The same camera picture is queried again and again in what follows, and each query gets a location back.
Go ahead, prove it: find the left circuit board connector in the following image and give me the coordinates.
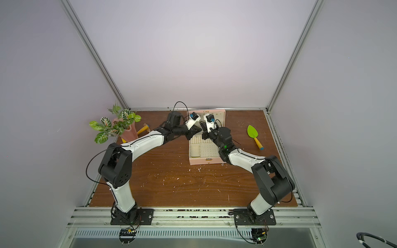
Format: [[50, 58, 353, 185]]
[[119, 227, 138, 246]]

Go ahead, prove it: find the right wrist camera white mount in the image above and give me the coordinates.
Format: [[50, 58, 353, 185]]
[[203, 113, 216, 133]]

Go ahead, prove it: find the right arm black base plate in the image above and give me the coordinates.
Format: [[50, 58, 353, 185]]
[[228, 208, 277, 226]]

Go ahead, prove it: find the circuit board connector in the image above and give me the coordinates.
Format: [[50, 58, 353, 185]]
[[119, 227, 138, 246], [251, 228, 268, 244]]

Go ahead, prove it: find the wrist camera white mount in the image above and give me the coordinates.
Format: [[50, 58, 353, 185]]
[[185, 112, 201, 130], [203, 113, 216, 133]]

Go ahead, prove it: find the potted plant pink vase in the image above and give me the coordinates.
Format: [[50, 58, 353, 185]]
[[89, 103, 142, 144]]

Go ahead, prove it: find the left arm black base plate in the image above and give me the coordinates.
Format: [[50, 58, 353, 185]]
[[111, 203, 154, 226]]

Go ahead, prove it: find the black cable loop bottom right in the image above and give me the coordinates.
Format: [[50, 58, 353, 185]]
[[356, 231, 397, 248]]

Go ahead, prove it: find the yellow green toy rake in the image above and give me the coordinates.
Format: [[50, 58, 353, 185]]
[[121, 123, 151, 143]]

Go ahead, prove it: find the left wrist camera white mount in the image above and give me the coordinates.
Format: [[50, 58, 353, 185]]
[[185, 112, 201, 130]]

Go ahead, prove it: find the black left camera cable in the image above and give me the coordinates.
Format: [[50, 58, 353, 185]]
[[171, 101, 190, 118]]

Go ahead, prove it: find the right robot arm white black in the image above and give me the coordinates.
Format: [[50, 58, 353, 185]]
[[200, 122, 295, 216]]

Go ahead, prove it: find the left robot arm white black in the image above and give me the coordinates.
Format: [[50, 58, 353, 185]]
[[98, 111, 202, 224]]

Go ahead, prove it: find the right circuit board connector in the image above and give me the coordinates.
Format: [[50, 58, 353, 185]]
[[251, 228, 268, 244]]

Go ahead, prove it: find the aluminium mounting rail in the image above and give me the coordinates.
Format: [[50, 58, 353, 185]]
[[67, 207, 321, 228]]

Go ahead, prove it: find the pink jewelry box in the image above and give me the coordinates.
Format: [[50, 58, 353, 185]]
[[189, 109, 226, 165]]

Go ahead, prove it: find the green toy trowel yellow handle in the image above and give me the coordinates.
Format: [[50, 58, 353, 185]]
[[247, 125, 264, 150]]

